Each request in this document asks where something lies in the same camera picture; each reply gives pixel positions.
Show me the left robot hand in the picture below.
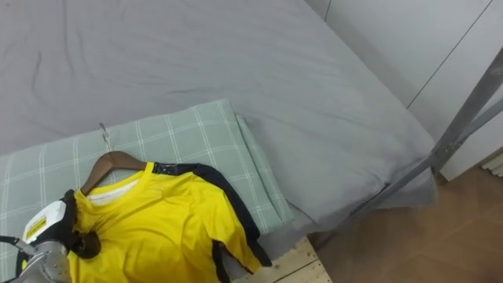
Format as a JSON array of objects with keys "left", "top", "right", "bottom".
[{"left": 22, "top": 189, "right": 102, "bottom": 260}]

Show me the wooden clothes hanger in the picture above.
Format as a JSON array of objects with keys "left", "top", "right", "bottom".
[{"left": 80, "top": 122, "right": 149, "bottom": 197}]

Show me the yellow and black shirt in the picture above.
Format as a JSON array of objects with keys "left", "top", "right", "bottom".
[{"left": 64, "top": 160, "right": 273, "bottom": 283}]

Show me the green plaid pillow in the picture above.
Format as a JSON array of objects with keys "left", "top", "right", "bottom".
[{"left": 0, "top": 97, "right": 294, "bottom": 283}]

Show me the long wooden plank platform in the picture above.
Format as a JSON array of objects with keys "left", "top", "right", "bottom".
[{"left": 231, "top": 235, "right": 333, "bottom": 283}]

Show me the grey bed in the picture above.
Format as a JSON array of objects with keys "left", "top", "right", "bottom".
[{"left": 0, "top": 0, "right": 439, "bottom": 272}]

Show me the metal garment rack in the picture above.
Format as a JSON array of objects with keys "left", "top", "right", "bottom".
[{"left": 325, "top": 46, "right": 503, "bottom": 237}]

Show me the white pleated curtain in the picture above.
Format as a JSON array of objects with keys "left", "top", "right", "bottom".
[{"left": 481, "top": 152, "right": 503, "bottom": 178}]

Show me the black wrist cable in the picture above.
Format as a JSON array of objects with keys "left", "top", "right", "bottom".
[{"left": 0, "top": 234, "right": 25, "bottom": 277}]

